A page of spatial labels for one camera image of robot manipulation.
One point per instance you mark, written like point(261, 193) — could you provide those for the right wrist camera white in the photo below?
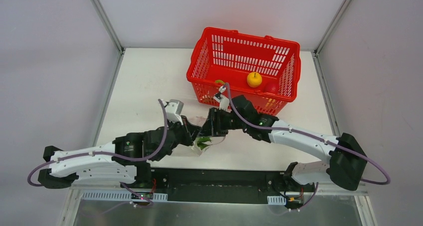
point(223, 101)

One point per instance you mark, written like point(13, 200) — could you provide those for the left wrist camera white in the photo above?
point(173, 109)

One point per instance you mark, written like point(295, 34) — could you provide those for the right aluminium frame post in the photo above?
point(332, 26)

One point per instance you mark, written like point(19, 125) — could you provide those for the yellow orange fruit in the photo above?
point(254, 79)

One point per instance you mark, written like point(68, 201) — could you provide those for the clear pink zip top bag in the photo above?
point(184, 151)

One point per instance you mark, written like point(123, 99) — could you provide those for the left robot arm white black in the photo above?
point(123, 160)

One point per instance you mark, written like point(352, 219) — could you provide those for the red apple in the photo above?
point(271, 88)

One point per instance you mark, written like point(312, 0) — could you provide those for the aluminium frame post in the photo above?
point(332, 26)
point(107, 25)

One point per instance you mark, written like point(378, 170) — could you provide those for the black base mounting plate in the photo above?
point(219, 186)

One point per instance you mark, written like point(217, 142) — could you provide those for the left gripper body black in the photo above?
point(191, 131)

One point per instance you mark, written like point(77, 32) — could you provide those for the red plastic shopping basket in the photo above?
point(230, 56)

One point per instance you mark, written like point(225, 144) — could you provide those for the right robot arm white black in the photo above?
point(340, 158)

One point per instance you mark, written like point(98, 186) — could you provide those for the white daikon radish toy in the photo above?
point(201, 144)

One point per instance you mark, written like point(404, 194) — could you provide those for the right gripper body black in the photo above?
point(212, 122)

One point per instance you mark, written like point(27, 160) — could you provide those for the left aluminium frame post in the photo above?
point(107, 25)

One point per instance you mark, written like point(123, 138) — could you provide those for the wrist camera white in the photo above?
point(173, 109)
point(223, 101)

